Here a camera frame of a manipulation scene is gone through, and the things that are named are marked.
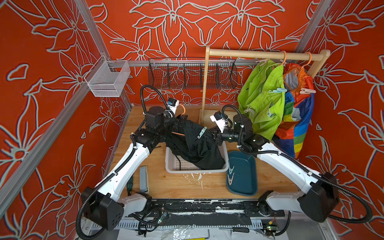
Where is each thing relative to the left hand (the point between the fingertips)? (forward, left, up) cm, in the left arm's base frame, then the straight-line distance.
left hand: (180, 111), depth 73 cm
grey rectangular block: (-25, +19, -27) cm, 42 cm away
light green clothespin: (-10, -11, -3) cm, 15 cm away
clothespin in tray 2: (-22, -29, -31) cm, 47 cm away
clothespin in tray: (-16, -29, -31) cm, 46 cm away
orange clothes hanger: (-5, +1, -13) cm, 14 cm away
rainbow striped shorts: (+1, -58, +2) cm, 58 cm away
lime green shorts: (+12, -43, +1) cm, 44 cm away
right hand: (-8, -12, -4) cm, 15 cm away
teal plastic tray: (-20, -35, -32) cm, 52 cm away
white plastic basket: (-14, +5, -30) cm, 34 cm away
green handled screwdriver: (-29, +26, -31) cm, 50 cm away
